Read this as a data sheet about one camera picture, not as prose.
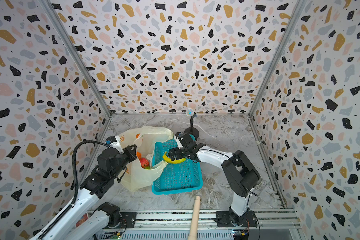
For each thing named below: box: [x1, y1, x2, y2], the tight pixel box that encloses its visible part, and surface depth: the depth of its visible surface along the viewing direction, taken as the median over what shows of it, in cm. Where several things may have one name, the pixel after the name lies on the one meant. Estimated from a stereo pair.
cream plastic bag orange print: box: [119, 125, 174, 192], surface depth 76 cm
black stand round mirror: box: [184, 108, 200, 141], surface depth 102 cm
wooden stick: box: [188, 196, 201, 240], surface depth 73 cm
